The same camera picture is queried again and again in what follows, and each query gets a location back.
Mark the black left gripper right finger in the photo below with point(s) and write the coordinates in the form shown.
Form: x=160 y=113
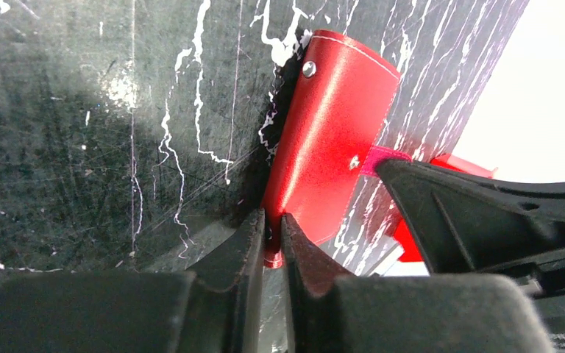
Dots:
x=332 y=310

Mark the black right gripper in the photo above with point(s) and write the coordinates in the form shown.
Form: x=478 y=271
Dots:
x=462 y=223

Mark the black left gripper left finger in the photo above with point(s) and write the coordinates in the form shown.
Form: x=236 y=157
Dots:
x=213 y=306

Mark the red leather card holder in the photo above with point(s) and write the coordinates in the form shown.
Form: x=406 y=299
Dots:
x=338 y=110

